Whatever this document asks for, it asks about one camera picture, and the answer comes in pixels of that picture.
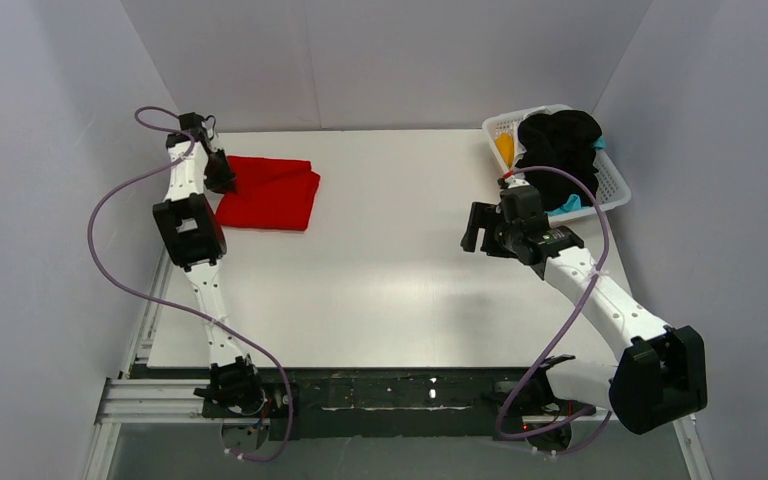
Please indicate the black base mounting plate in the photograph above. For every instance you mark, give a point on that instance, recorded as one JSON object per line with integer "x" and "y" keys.
{"x": 388, "y": 403}

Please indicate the teal garment in basket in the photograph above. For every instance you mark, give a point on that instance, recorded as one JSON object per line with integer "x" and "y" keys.
{"x": 574, "y": 201}

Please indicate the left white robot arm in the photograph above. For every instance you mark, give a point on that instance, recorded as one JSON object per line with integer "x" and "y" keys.
{"x": 195, "y": 243}

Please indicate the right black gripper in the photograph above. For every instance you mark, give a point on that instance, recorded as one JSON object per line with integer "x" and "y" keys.
{"x": 487, "y": 228}

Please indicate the red t-shirt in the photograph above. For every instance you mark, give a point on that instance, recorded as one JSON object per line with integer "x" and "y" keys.
{"x": 270, "y": 194}

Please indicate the yellow garment in basket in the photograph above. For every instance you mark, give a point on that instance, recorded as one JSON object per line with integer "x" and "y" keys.
{"x": 505, "y": 146}

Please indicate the white plastic laundry basket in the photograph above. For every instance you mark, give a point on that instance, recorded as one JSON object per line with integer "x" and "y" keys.
{"x": 613, "y": 191}

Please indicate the black garment in basket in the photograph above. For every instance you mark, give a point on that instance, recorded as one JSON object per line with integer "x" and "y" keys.
{"x": 563, "y": 140}

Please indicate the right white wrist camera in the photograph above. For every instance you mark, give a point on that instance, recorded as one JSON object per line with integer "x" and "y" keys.
{"x": 512, "y": 179}

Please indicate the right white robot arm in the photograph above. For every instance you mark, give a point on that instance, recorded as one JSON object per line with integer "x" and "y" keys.
{"x": 659, "y": 373}

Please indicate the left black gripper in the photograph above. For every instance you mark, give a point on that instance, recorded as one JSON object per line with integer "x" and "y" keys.
{"x": 217, "y": 168}

